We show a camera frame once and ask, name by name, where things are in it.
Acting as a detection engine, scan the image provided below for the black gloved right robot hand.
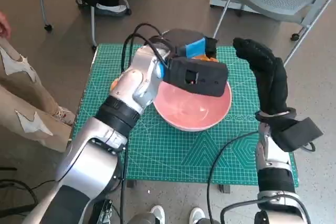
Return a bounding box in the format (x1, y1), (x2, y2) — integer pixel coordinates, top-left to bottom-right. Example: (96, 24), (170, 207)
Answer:
(233, 37), (290, 115)

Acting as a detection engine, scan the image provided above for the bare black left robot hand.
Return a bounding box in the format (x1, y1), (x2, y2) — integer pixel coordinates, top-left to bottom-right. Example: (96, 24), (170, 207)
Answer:
(161, 28), (219, 63)

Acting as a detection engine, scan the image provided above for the rectangular braided toy bread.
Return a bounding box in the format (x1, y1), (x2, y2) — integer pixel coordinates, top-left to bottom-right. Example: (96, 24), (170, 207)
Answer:
(193, 53), (218, 63)

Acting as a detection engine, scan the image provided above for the pink bowl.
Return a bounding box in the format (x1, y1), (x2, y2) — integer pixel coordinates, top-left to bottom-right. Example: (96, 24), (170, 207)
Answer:
(153, 77), (233, 133)

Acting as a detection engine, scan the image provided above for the green cutting mat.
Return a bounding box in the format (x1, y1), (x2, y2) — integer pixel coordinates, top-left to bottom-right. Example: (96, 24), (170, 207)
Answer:
(72, 44), (300, 187)

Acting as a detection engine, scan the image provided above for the white foot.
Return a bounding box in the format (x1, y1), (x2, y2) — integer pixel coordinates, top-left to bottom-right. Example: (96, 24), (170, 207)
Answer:
(150, 205), (165, 224)
(189, 207), (206, 224)

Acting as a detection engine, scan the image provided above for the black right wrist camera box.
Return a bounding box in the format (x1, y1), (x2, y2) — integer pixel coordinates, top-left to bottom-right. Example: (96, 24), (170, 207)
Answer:
(272, 118), (323, 153)

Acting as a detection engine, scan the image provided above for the black floor cable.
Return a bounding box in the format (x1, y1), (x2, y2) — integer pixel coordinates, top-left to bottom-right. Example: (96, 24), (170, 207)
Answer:
(0, 166), (57, 217)

